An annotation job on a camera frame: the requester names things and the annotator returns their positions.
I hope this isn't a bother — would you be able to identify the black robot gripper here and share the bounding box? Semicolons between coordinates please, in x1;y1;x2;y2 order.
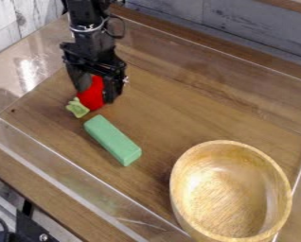
57;22;130;104

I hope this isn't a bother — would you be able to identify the red plush strawberry toy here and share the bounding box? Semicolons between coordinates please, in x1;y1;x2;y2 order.
65;76;104;118

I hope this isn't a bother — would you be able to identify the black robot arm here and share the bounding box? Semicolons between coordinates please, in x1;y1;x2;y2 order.
59;0;127;103

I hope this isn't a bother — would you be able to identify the green rectangular block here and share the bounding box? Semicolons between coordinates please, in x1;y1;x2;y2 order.
83;114;142;166

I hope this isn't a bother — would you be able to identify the clear acrylic front barrier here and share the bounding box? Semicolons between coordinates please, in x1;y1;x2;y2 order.
0;119;193;242

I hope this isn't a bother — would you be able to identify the wooden bowl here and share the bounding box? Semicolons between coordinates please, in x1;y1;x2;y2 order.
170;140;291;242

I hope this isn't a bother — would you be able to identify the black clamp with screw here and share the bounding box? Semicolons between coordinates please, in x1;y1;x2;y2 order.
15;211;59;242

